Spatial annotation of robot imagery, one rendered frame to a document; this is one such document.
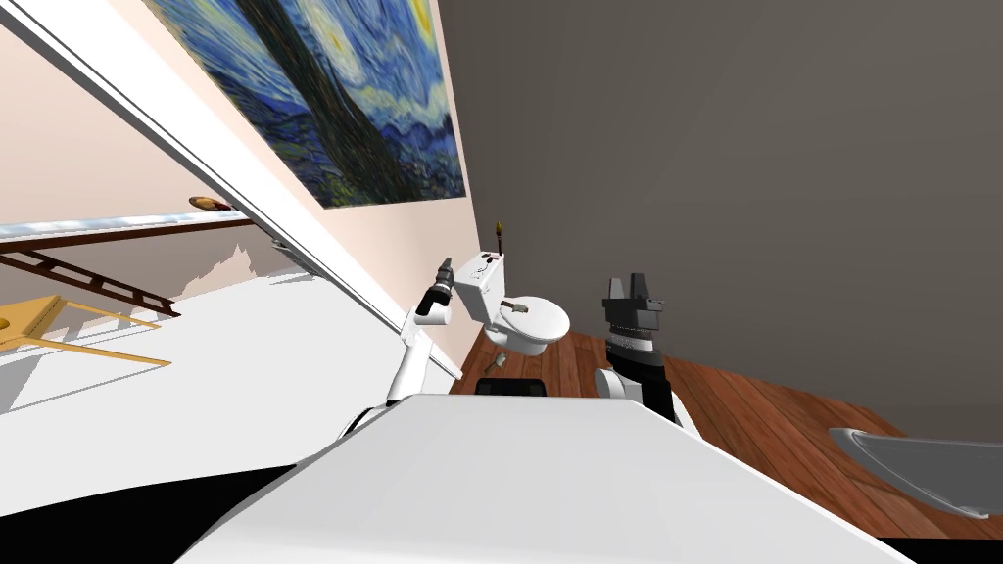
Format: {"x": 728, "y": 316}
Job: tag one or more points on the grey basin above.
{"x": 932, "y": 466}

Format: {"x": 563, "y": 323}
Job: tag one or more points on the brown round door knob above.
{"x": 208, "y": 204}

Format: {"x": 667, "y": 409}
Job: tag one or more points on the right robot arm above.
{"x": 646, "y": 376}

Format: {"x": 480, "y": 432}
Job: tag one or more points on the blue swirly night sky painting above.
{"x": 353, "y": 94}

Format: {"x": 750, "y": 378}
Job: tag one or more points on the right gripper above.
{"x": 633, "y": 315}

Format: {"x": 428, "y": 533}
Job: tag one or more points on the white toilet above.
{"x": 517, "y": 313}

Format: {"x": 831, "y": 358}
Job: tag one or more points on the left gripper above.
{"x": 445, "y": 274}

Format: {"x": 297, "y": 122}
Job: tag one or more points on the yellow wooden table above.
{"x": 35, "y": 317}

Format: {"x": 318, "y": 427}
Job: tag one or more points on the white door leaf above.
{"x": 235, "y": 172}

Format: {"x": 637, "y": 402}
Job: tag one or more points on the brown wooden rack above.
{"x": 94, "y": 278}

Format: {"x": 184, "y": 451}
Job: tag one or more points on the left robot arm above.
{"x": 410, "y": 368}

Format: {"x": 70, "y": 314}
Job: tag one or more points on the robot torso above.
{"x": 517, "y": 486}

